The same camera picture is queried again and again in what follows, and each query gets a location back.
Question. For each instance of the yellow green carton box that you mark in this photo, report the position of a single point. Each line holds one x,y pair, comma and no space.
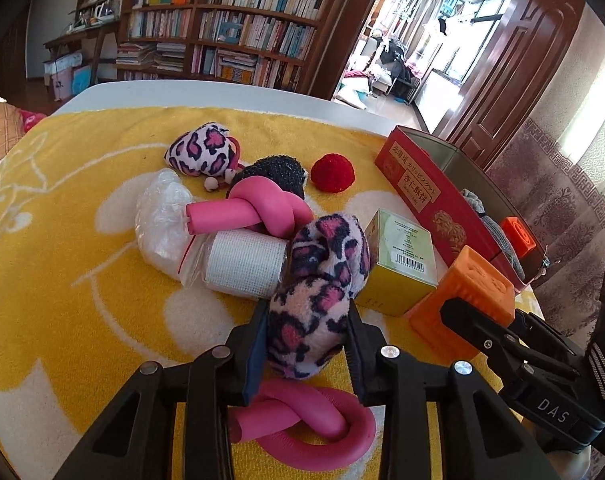
402,260

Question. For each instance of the pink cloth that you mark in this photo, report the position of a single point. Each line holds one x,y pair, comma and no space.
32,121

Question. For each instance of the leopard print sock with pompom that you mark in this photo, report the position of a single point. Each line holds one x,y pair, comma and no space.
202,150

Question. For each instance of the leopard print fuzzy sock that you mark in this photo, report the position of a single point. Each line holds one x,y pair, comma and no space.
312,305

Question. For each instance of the clear plastic zip bag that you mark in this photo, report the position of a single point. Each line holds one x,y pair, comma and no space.
162,220

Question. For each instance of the red pompom ball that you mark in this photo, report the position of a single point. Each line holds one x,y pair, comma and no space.
333,172

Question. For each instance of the white floor cushion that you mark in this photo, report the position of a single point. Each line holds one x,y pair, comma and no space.
355,96

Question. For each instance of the orange rubber cube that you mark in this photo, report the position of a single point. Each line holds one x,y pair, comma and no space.
518,237
462,280

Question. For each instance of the pink knotted foam tube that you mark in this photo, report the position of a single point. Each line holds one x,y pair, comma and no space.
262,207
327,425

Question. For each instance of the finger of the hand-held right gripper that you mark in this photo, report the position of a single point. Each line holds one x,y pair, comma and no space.
475,327
547,340

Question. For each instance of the grey knitted sock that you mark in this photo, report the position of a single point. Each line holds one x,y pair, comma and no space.
499,240

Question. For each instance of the wooden desk with shelves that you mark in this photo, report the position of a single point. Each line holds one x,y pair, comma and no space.
92,25

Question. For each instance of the white gauze roll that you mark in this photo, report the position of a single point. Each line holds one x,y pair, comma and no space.
245,262

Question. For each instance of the pile of clothes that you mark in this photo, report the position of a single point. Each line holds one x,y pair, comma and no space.
395,60

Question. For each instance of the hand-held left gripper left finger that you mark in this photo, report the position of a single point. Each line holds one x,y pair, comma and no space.
256,365

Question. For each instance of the wooden bookshelf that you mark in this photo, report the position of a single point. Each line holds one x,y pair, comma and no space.
232,35

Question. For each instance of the wooden door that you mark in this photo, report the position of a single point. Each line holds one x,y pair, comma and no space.
522,70

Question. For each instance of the plastic storage boxes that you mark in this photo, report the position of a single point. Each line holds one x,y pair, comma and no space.
67,75

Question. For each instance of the checked cushion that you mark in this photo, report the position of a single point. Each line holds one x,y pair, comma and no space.
0,130

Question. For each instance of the rows of books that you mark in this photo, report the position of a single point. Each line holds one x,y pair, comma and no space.
252,35

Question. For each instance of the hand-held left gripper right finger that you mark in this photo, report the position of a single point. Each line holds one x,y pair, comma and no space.
355,355

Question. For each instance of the yellow white towel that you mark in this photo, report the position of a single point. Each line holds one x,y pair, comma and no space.
82,285

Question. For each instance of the black fuzzy scrub ball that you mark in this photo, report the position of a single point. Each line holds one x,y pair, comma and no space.
277,172

